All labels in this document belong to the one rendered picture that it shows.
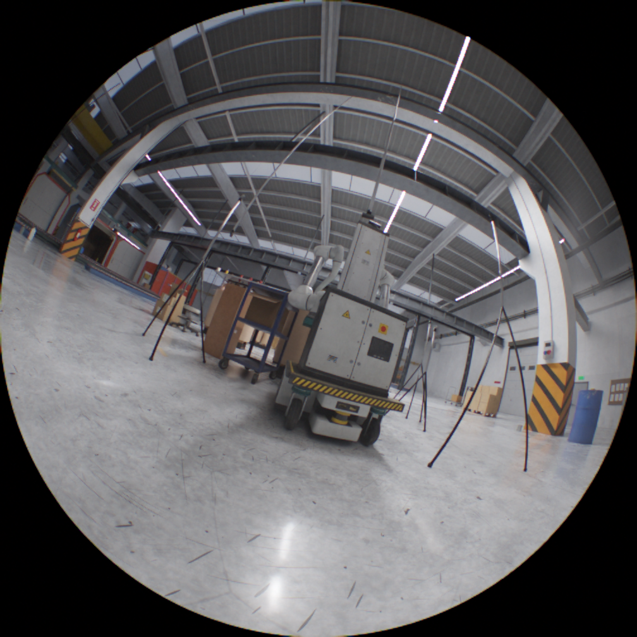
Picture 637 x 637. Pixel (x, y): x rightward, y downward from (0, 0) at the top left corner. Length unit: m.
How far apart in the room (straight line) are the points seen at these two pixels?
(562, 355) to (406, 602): 5.16
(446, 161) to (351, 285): 9.78
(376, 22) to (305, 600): 10.52
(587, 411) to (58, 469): 4.91
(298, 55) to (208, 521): 10.83
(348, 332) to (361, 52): 9.71
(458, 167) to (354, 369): 10.64
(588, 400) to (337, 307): 4.42
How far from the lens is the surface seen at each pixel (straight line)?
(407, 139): 10.39
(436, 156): 10.73
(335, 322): 1.10
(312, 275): 1.87
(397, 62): 9.67
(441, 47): 9.94
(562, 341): 5.45
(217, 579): 0.46
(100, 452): 0.63
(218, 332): 2.48
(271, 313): 1.86
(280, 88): 7.30
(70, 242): 10.36
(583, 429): 4.51
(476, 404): 7.70
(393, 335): 1.23
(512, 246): 6.81
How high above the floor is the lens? 0.43
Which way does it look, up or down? 11 degrees up
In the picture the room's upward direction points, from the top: 19 degrees clockwise
